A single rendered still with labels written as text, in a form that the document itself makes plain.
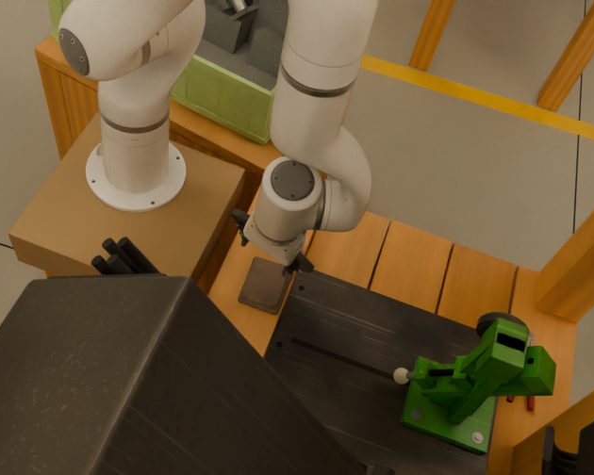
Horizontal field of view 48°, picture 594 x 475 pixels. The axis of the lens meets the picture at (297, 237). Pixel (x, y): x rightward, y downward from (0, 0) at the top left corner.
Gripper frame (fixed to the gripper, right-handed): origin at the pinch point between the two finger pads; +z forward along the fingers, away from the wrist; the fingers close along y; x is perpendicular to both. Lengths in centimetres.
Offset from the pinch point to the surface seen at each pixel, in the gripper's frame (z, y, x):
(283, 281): 3.8, -5.0, 1.3
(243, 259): 8.1, 3.8, 1.2
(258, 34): 20, 37, -50
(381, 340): 4.3, -26.0, -0.8
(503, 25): 140, -6, -213
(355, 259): 10.5, -13.6, -13.5
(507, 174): 118, -44, -128
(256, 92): 12.4, 25.2, -32.4
